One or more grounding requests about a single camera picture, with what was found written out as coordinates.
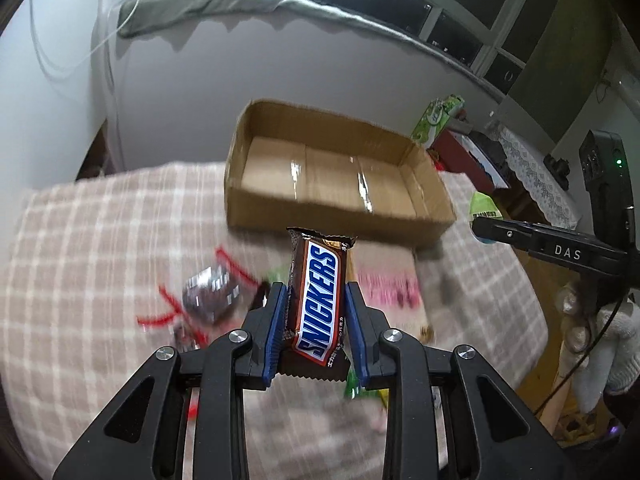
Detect dark candy red-edged wrapper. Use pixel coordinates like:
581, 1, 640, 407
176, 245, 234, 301
136, 246, 265, 351

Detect sliced bread pack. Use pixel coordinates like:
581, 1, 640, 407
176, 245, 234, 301
347, 240, 433, 344

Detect Snickers chocolate bar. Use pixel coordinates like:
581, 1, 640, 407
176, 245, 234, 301
279, 228, 355, 382

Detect small green snack packet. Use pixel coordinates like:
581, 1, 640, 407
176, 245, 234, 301
469, 191, 503, 228

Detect white gloved hand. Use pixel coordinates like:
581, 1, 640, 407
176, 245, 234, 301
555, 281, 639, 414

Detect white lace cloth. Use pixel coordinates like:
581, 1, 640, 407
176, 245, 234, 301
487, 120, 582, 230

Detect red box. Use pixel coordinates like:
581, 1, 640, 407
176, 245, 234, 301
431, 130, 510, 195

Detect green wrapper on table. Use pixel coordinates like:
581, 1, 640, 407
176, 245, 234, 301
343, 368, 388, 434

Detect green tissue pack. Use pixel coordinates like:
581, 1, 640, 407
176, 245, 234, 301
410, 94, 465, 148

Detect pink plaid tablecloth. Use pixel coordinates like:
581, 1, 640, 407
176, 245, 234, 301
1, 164, 548, 479

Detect open cardboard box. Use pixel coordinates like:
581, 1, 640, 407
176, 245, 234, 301
224, 100, 456, 248

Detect grey cloth on ledge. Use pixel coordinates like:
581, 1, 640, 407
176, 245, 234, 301
117, 0, 503, 101

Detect black cable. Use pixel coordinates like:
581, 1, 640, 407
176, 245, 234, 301
534, 294, 629, 416

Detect white cable on wall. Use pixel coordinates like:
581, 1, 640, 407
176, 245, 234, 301
27, 0, 144, 82

